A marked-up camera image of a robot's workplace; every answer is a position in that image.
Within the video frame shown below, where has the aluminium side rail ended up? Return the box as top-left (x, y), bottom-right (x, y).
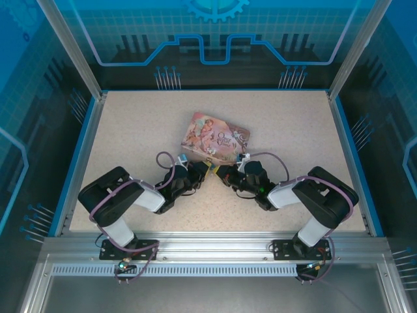
top-left (328, 93), bottom-right (385, 238)
top-left (53, 93), bottom-right (106, 238)

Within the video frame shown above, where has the white slotted cable duct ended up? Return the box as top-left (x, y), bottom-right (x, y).
top-left (51, 264), bottom-right (299, 277)

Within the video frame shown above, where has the aluminium mounting rail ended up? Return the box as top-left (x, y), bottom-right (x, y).
top-left (41, 231), bottom-right (391, 260)

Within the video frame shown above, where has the aluminium frame post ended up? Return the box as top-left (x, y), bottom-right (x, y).
top-left (35, 0), bottom-right (109, 101)
top-left (326, 0), bottom-right (392, 101)

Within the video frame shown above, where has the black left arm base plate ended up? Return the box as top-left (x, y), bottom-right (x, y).
top-left (99, 239), bottom-right (160, 261)

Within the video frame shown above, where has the pink illustrated tin box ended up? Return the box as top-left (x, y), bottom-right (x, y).
top-left (180, 111), bottom-right (252, 167)

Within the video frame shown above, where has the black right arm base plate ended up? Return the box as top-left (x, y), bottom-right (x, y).
top-left (272, 239), bottom-right (334, 261)

